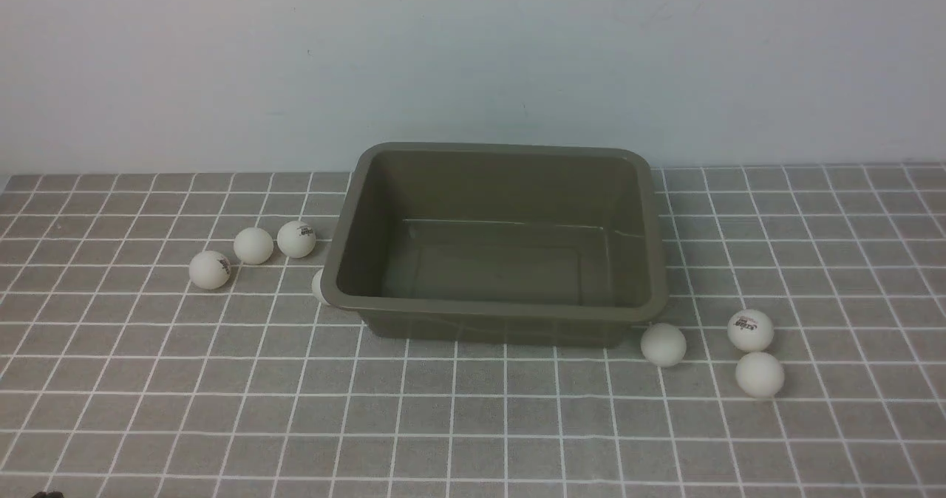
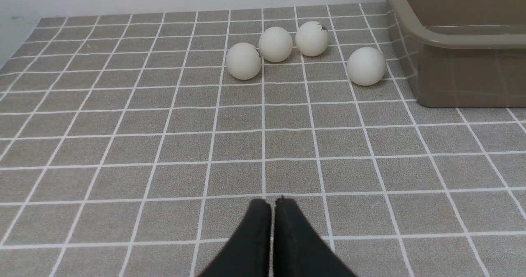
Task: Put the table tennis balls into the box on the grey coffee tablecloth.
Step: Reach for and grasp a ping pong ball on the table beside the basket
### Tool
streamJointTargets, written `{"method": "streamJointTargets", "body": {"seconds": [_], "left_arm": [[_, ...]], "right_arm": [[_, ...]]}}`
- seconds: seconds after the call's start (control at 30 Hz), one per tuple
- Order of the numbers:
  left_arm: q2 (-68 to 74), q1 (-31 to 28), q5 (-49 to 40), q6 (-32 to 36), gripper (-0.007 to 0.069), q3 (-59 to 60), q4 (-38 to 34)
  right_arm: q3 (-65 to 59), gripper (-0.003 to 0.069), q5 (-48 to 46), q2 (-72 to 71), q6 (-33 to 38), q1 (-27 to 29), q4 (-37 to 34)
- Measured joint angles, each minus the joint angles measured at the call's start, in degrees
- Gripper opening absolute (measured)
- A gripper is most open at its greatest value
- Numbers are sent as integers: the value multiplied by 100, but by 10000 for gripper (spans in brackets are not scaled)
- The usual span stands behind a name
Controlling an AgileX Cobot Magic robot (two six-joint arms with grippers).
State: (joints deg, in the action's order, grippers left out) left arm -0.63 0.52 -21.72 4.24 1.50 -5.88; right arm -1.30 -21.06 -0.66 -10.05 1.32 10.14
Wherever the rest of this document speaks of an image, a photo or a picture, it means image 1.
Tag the white logo ball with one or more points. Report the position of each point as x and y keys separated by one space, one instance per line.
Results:
x=750 y=330
x=296 y=239

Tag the white plain ball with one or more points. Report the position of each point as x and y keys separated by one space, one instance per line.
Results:
x=253 y=246
x=663 y=345

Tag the grey checked tablecloth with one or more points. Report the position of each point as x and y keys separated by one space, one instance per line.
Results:
x=121 y=378

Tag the olive green plastic bin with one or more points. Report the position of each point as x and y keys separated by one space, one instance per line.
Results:
x=499 y=244

